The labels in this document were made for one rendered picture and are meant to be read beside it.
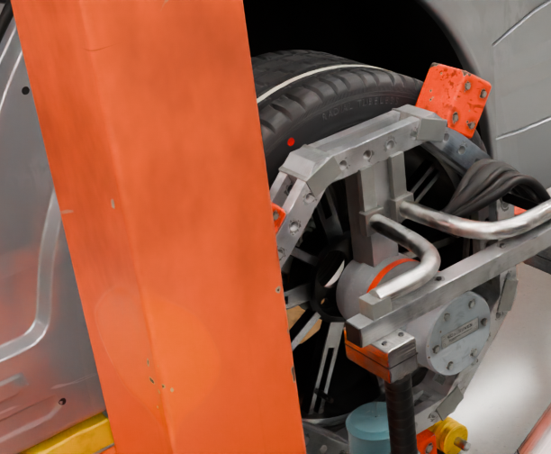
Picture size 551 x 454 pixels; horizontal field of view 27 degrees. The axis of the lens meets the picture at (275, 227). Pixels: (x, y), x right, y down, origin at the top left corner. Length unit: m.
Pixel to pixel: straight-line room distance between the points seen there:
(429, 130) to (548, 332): 1.61
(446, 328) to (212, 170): 0.63
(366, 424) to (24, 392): 0.50
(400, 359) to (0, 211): 0.58
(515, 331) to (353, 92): 1.65
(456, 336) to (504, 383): 1.38
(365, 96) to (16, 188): 0.52
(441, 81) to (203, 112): 0.74
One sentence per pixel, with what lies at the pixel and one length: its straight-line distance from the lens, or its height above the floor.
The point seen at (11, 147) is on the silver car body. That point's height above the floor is 1.20.
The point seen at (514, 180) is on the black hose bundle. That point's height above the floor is 1.04.
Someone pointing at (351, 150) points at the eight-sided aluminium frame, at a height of 1.12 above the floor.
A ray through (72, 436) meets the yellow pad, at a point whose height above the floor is 0.73.
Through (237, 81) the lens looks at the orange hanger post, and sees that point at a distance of 1.06.
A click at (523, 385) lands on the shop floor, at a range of 3.00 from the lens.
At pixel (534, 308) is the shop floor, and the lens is 3.32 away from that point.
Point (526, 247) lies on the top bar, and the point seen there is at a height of 0.97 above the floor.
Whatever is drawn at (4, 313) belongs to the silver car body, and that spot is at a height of 0.96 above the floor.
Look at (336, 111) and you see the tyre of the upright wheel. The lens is 1.66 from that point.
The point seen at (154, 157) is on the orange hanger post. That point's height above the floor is 1.35.
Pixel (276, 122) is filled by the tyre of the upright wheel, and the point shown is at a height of 1.16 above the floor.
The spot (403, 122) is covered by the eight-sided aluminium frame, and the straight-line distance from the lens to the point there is 1.65.
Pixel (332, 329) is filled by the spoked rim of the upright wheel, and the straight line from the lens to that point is 1.82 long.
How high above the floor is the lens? 1.74
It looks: 27 degrees down
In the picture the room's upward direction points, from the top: 8 degrees counter-clockwise
